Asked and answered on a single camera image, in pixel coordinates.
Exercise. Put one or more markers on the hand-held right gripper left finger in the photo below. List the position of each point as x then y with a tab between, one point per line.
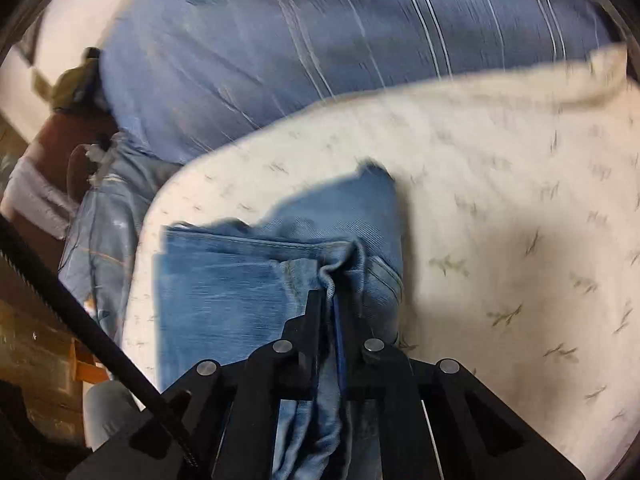
314	320

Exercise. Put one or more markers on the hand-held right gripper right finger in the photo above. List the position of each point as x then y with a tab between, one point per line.
341	345

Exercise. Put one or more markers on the blue denim pants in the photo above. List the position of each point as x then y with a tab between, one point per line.
225	285

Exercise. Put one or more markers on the cream leaf-print bed sheet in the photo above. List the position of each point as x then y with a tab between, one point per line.
500	210

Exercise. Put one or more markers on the grey star-print cloth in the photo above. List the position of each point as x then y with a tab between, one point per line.
110	220

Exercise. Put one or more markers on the person's grey clothing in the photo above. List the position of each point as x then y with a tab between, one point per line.
107	415

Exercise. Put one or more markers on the blue plaid pillow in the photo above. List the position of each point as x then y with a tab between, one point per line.
300	35

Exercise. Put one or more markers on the pale lilac cloth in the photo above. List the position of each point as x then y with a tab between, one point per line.
35	192

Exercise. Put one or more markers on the brown furniture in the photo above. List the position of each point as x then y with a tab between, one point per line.
50	145

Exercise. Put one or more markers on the olive green cloth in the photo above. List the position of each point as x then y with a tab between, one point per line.
75	85

